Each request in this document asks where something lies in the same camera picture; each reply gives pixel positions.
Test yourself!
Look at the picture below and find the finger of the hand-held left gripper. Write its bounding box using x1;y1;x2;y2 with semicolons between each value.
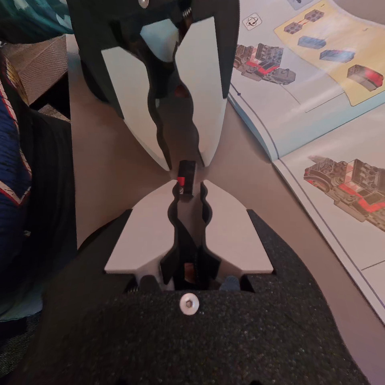
101;48;173;172
174;16;227;167

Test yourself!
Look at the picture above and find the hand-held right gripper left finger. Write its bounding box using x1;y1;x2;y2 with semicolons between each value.
104;179;180;286

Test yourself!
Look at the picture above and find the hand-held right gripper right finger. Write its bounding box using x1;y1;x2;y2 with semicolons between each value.
200;180;275;283

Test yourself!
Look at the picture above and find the black and red brick assembly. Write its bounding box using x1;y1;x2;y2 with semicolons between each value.
177;161;197;202

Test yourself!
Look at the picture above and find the instruction booklet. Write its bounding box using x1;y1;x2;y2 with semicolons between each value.
227;0;385;319

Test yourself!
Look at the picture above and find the grey desk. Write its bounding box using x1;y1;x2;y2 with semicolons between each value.
66;0;385;385

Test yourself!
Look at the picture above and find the person's patterned navy sweater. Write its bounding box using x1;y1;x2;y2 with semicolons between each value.
0;51;33;322

